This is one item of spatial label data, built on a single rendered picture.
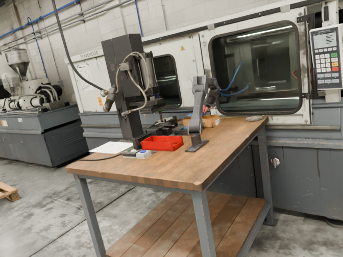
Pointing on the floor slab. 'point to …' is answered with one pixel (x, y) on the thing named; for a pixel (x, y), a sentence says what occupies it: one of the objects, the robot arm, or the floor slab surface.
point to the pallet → (8, 192)
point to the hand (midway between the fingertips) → (204, 112)
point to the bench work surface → (185, 196)
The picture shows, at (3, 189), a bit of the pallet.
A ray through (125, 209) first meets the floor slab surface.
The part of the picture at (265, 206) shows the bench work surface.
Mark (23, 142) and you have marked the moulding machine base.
